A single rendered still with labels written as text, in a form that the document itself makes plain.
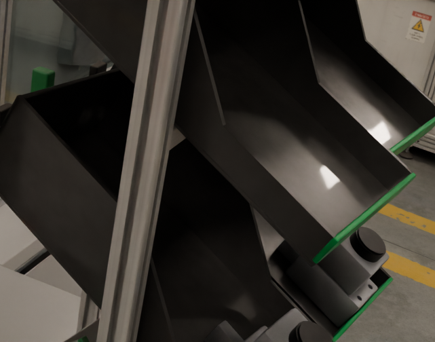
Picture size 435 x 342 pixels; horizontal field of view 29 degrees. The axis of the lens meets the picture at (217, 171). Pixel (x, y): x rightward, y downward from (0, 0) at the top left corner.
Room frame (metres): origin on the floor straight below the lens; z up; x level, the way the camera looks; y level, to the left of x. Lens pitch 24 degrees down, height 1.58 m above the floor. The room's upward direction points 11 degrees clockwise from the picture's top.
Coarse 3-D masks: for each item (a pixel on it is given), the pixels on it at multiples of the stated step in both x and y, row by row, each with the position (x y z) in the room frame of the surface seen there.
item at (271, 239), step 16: (272, 240) 0.65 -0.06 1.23; (272, 256) 0.63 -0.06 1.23; (272, 272) 0.61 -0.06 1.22; (384, 272) 0.67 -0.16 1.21; (288, 288) 0.61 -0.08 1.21; (384, 288) 0.65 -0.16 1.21; (304, 304) 0.60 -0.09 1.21; (368, 304) 0.61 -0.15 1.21; (320, 320) 0.59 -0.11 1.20; (352, 320) 0.58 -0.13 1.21; (336, 336) 0.56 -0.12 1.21
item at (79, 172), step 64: (0, 128) 0.52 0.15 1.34; (64, 128) 0.59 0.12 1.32; (0, 192) 0.51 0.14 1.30; (64, 192) 0.49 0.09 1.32; (192, 192) 0.59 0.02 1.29; (64, 256) 0.49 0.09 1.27; (192, 256) 0.56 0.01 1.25; (256, 256) 0.56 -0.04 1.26; (192, 320) 0.50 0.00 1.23; (256, 320) 0.54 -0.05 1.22
